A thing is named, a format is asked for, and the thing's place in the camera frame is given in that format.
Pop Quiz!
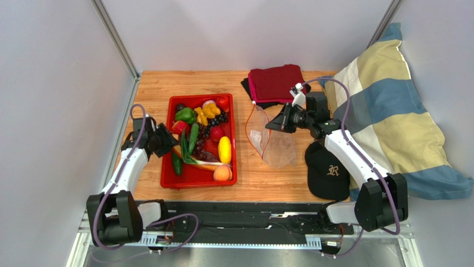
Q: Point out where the purple onion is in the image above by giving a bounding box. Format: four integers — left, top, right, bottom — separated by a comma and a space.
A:
202, 100, 216, 108

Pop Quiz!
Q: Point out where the purple cable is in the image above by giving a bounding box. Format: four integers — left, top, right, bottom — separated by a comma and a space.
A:
91, 103, 199, 255
302, 77, 402, 259

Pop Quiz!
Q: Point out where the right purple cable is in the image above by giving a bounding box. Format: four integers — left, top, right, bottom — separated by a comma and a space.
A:
302, 77, 402, 259

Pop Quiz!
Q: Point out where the clear zip top bag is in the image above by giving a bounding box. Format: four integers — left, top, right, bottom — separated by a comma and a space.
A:
245, 101, 297, 168

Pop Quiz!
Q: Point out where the black baseball cap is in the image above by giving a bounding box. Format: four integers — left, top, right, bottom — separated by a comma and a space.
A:
304, 141, 350, 201

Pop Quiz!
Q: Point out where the green scallion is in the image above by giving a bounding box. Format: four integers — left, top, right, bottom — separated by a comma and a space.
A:
181, 131, 231, 167

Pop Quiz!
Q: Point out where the green bell pepper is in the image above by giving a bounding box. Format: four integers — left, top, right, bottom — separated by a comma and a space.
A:
175, 107, 197, 125

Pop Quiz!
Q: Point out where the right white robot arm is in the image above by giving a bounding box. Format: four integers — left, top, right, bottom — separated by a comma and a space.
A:
265, 92, 408, 235

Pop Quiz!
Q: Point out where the peach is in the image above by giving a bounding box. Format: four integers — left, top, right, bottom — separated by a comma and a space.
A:
213, 165, 233, 182

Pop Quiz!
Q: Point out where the yellow banana bunch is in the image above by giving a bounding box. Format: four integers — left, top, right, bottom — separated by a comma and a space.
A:
194, 104, 221, 126

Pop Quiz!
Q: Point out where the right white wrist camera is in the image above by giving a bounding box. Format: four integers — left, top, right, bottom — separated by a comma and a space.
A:
290, 83, 306, 107

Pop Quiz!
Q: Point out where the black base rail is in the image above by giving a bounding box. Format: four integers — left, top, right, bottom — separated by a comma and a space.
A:
136, 201, 354, 253

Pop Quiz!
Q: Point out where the purple grape bunch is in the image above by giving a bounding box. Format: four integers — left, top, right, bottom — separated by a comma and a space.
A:
192, 124, 219, 162

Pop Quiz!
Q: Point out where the red strawberry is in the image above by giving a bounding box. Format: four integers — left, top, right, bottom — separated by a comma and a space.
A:
210, 126, 226, 142

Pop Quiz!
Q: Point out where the green chili pepper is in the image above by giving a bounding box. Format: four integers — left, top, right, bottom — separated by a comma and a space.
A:
187, 122, 200, 155

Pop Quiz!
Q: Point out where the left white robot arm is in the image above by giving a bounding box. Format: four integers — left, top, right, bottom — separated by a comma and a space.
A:
86, 116, 178, 249

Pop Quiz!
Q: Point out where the red plastic tray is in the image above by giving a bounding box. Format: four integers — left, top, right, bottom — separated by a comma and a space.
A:
160, 93, 238, 189

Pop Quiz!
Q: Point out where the yellow lemon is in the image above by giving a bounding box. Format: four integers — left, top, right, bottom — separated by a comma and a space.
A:
218, 136, 232, 164

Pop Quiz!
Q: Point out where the pink folded cloth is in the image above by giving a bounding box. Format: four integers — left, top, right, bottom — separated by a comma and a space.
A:
248, 73, 294, 104

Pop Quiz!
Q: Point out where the dark green cucumber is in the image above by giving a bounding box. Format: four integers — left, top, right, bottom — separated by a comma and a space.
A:
171, 152, 183, 176

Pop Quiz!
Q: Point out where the dark red folded cloth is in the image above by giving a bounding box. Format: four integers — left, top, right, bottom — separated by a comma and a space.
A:
249, 64, 304, 100

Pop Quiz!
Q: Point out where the dark mangosteen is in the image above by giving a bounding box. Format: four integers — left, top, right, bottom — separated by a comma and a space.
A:
175, 103, 186, 112

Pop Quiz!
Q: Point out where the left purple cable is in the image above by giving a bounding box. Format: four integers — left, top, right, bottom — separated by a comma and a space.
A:
91, 103, 199, 255

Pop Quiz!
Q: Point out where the blueberry cluster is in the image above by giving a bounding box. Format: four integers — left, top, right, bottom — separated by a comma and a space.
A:
208, 112, 228, 128

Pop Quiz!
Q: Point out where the red apple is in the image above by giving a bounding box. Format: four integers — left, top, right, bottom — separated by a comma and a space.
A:
171, 121, 191, 136

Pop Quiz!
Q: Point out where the striped blue yellow pillow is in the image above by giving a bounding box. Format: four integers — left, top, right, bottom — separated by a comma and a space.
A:
320, 23, 473, 200

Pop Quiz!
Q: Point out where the black folded cloth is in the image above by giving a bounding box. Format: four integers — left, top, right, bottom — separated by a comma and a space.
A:
240, 78, 312, 109

